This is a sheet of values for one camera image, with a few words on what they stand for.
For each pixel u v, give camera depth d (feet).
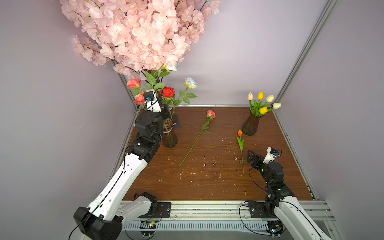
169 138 3.00
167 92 2.44
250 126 3.20
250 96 2.81
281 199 1.89
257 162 2.40
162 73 1.94
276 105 2.70
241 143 3.20
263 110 2.55
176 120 3.62
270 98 2.71
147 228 2.37
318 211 2.44
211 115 3.61
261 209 2.38
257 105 2.88
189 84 2.49
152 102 1.69
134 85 2.49
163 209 2.40
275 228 2.29
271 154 2.37
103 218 1.21
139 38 1.51
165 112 1.90
